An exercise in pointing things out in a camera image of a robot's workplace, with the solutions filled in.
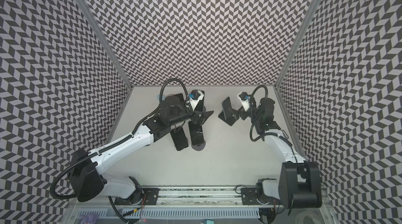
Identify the front centre black phone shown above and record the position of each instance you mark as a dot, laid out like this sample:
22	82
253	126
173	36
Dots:
196	133

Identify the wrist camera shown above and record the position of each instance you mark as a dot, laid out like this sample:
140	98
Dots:
190	103
244	98

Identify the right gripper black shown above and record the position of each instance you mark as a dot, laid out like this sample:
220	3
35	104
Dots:
239	111

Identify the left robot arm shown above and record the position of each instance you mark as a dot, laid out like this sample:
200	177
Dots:
86	177

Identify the front left black phone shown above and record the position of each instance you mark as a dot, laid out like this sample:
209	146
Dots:
179	139

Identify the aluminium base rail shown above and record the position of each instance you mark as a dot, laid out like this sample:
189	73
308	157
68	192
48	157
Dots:
207	197

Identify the back centre black phone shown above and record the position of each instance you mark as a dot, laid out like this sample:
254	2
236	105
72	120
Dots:
198	100

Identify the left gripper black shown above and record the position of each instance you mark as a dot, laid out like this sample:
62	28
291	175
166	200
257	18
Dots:
196	120

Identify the grey round stand centre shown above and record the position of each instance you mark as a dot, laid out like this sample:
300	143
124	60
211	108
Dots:
199	147

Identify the black phone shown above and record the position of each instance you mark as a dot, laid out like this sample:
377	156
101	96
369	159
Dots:
179	139
198	100
179	96
196	133
226	106

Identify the light blue round disc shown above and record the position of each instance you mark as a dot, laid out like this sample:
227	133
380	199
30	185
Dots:
160	97

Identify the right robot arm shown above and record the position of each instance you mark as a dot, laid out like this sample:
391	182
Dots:
299	183

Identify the back left black phone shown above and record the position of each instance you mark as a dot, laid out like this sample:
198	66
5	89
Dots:
179	96

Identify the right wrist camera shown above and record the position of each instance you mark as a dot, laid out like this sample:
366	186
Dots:
244	98

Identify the back right black phone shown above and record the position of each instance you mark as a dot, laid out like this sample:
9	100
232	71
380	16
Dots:
226	106

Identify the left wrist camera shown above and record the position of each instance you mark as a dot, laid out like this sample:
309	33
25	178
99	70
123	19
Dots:
190	103

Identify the black square phone stand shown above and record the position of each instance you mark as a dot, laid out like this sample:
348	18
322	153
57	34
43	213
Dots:
230	119

